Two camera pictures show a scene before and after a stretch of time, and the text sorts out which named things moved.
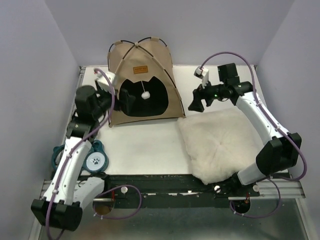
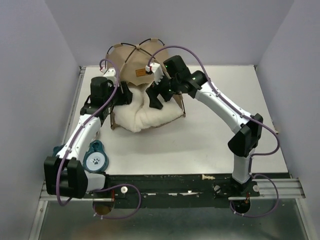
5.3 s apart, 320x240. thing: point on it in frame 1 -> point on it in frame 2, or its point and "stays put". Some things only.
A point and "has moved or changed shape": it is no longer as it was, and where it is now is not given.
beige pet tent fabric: x=145 y=60 stays put
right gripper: x=199 y=94 -> x=153 y=93
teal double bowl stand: x=97 y=159 stays put
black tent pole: x=143 y=40 has moved or changed shape
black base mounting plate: x=172 y=190 stays put
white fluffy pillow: x=219 y=144 -> x=138 y=116
